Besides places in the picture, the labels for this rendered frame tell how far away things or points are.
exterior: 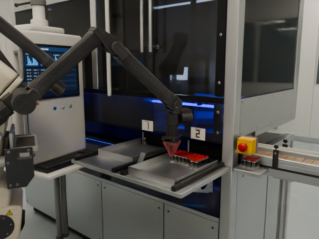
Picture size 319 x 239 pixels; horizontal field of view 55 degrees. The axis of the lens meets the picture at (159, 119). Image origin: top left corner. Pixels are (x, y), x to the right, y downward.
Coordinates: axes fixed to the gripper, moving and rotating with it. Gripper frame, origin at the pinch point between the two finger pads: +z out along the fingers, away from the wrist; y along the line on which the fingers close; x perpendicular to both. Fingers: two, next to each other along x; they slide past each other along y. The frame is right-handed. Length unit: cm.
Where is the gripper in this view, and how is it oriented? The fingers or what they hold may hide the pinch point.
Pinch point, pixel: (172, 154)
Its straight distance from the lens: 145.1
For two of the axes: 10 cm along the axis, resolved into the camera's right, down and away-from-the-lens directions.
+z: 0.1, 9.8, 1.8
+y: 4.2, -1.6, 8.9
